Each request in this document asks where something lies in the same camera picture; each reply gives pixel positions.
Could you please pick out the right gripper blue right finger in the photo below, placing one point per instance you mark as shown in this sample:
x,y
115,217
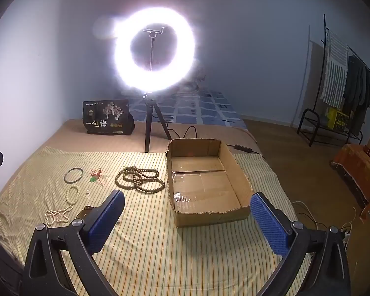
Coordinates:
x,y
273,223

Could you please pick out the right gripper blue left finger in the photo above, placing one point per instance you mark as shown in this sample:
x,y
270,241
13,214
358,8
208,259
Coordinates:
x,y
101,220

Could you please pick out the red string jade pendant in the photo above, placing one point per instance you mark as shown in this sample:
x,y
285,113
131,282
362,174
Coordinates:
x,y
95,176

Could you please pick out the dark blue bangle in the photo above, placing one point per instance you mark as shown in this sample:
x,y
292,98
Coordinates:
x,y
73,175

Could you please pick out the red strap wristwatch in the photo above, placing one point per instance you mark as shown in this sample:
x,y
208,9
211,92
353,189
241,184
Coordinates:
x,y
84,212

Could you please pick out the striped yellow cloth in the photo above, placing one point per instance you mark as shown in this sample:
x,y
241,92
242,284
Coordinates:
x,y
145,254

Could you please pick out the open cardboard box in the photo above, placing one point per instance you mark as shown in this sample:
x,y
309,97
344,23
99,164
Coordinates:
x,y
205,183

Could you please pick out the orange cloth covered box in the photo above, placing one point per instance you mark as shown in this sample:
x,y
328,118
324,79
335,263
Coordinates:
x,y
355,161

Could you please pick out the black printed shopping bag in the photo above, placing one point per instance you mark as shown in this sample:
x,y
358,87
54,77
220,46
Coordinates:
x,y
108,117

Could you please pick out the black clothes rack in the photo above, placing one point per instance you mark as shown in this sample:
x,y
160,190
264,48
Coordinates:
x,y
313,122

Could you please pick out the yellow black box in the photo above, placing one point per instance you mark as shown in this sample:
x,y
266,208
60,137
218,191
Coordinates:
x,y
337,121

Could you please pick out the black tripod stand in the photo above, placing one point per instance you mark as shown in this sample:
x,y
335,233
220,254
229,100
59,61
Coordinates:
x,y
151,107

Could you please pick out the white striped hanging garment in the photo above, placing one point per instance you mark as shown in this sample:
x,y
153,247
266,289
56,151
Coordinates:
x,y
336,70

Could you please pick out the blue patterned quilt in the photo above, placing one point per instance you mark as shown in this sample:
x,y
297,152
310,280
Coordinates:
x,y
202,107

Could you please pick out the dark hanging clothes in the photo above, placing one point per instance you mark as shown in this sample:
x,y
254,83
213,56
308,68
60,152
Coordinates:
x,y
356,94

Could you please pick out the phone holder clip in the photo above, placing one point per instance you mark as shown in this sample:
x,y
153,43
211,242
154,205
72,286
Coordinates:
x,y
153,33

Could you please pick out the white ring light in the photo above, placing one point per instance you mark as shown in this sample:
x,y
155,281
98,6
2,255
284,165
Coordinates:
x,y
142,79

